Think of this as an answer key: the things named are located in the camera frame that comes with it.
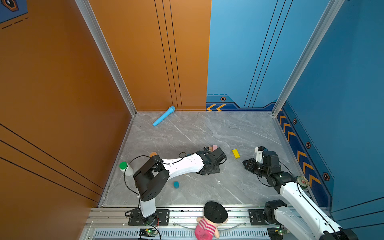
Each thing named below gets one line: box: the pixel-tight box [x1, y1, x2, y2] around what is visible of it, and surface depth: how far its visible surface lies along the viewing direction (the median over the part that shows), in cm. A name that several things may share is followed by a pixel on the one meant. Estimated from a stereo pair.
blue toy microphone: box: [152, 106, 176, 127], surface depth 118 cm
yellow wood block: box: [232, 148, 241, 159], surface depth 98 cm
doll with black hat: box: [195, 201, 228, 240], surface depth 68 cm
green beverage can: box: [296, 176, 309, 189], surface depth 75 cm
